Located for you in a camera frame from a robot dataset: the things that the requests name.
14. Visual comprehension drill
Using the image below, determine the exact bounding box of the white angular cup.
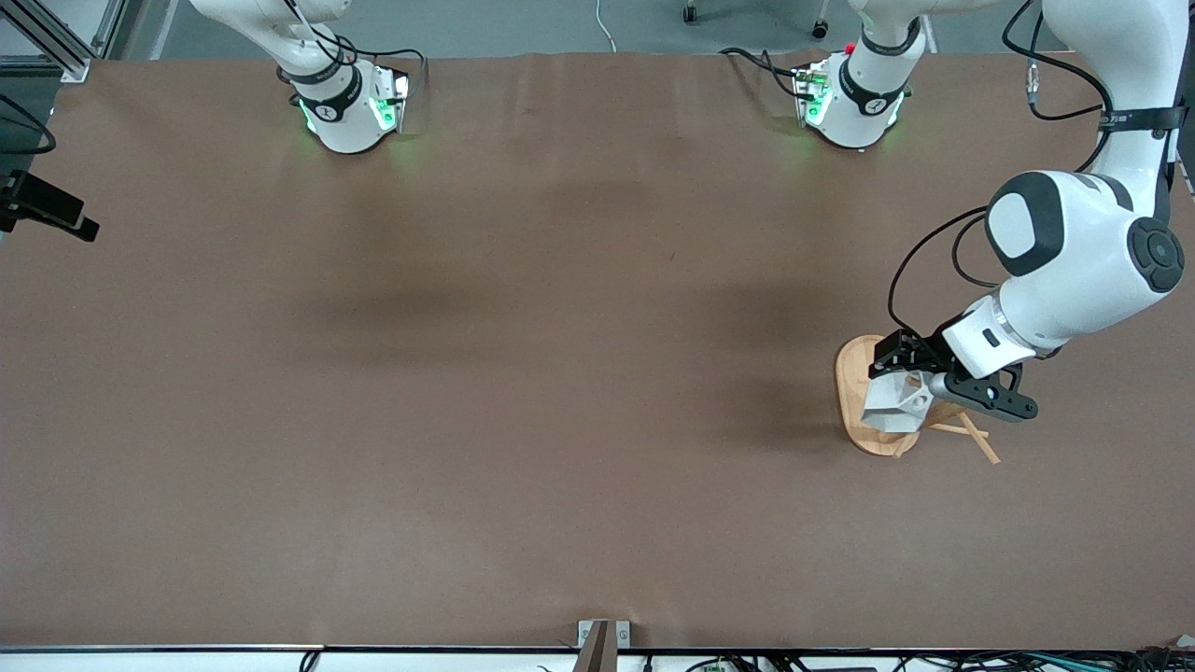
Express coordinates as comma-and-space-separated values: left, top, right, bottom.
861, 371, 935, 435

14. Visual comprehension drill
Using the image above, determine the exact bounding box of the wooden cup rack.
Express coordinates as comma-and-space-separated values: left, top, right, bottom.
834, 334, 1003, 466

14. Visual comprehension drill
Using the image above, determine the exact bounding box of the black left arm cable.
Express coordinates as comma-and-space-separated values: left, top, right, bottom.
887, 0, 1117, 339

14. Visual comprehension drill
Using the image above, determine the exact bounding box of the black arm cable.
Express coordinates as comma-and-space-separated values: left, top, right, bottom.
887, 0, 1117, 339
0, 91, 57, 155

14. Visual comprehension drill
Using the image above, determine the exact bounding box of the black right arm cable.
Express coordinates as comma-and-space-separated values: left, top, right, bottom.
0, 91, 57, 155

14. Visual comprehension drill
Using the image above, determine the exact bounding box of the aluminium frame profile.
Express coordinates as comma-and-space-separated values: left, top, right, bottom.
0, 0, 127, 83

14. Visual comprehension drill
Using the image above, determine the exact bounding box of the black left base cable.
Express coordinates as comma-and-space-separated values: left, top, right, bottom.
719, 47, 806, 102

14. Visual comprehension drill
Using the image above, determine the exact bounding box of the black base cable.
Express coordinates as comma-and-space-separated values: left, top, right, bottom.
359, 49, 429, 94
719, 47, 806, 102

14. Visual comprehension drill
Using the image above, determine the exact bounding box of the green cable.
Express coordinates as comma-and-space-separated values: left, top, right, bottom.
1018, 652, 1131, 669

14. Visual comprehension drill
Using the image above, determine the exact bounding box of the black right base cable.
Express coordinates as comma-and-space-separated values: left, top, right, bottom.
359, 49, 429, 94

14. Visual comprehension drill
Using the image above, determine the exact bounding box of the metal bracket with brown bar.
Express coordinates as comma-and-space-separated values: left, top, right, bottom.
577, 620, 632, 672

